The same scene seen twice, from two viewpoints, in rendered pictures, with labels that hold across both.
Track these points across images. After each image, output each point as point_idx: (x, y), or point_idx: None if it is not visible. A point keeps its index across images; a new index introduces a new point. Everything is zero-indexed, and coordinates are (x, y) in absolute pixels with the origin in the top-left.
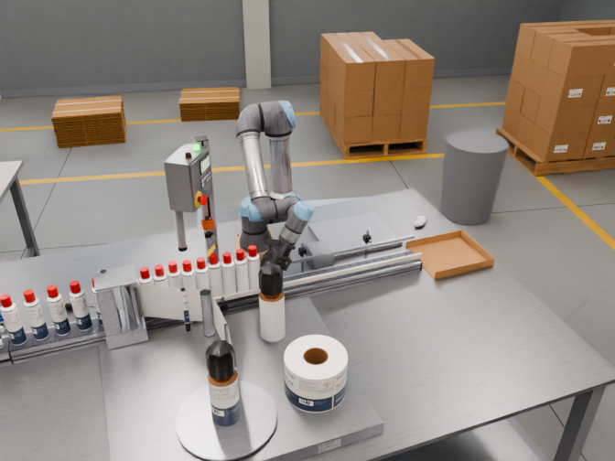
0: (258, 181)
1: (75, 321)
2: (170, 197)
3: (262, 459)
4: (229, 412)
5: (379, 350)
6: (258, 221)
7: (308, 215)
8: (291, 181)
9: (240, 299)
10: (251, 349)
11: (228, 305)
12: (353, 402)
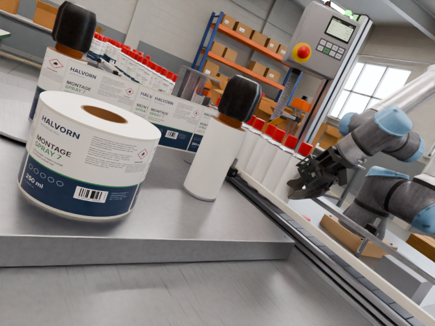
0: (389, 99)
1: None
2: (288, 46)
3: None
4: (35, 94)
5: None
6: (372, 189)
7: (389, 120)
8: None
9: (252, 191)
10: (167, 172)
11: (238, 184)
12: (24, 213)
